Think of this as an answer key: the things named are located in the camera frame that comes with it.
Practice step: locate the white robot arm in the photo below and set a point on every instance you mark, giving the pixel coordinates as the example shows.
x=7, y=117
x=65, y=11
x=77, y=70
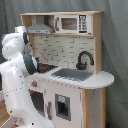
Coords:
x=19, y=64

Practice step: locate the wooden toy kitchen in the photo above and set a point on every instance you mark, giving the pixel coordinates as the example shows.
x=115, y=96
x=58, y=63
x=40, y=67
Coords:
x=69, y=87

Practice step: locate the black toy faucet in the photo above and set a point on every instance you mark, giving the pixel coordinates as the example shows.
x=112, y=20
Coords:
x=82, y=60

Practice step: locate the grey toy sink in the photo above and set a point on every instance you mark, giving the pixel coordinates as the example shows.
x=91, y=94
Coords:
x=72, y=74

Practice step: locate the black toy stovetop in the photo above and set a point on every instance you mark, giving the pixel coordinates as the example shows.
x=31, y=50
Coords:
x=43, y=68

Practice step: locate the red right stove knob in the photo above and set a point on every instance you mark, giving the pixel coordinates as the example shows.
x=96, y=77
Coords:
x=34, y=84

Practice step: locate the grey cabinet door dispenser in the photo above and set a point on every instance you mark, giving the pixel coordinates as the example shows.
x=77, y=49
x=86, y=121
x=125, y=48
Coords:
x=62, y=106

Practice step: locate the toy microwave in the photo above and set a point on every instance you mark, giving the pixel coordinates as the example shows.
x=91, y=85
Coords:
x=73, y=24

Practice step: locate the grey range hood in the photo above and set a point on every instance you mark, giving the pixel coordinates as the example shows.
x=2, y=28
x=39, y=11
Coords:
x=39, y=27

